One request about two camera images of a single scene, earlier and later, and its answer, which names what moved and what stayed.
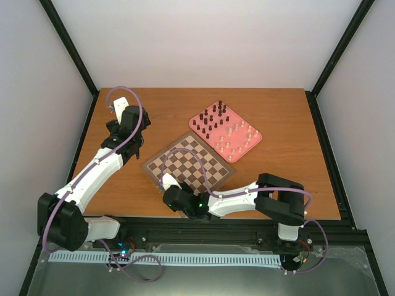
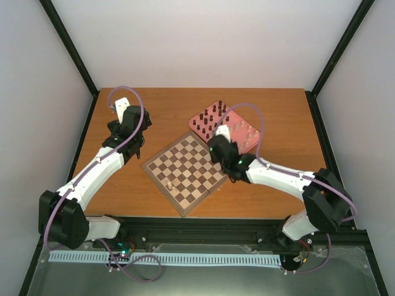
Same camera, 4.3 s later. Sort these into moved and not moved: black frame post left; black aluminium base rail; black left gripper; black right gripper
Moved: black right gripper
Not moved: black aluminium base rail; black left gripper; black frame post left
